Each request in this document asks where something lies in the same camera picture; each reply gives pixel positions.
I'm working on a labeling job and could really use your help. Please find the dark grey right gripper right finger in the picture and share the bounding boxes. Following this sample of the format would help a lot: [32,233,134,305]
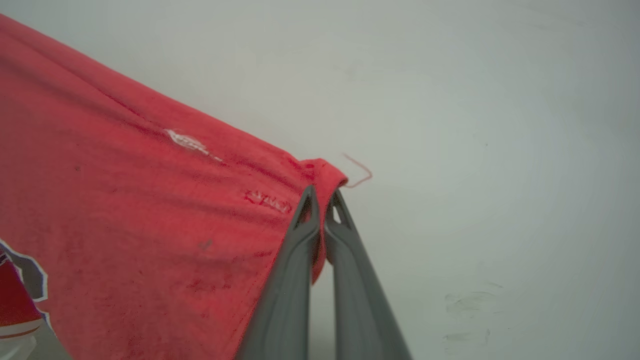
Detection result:
[323,189,414,360]

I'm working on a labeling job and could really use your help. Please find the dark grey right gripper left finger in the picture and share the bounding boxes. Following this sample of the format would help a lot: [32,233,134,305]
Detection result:
[235,184,321,360]

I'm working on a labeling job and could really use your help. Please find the red printed garment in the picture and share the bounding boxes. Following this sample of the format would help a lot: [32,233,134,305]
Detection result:
[0,14,374,360]

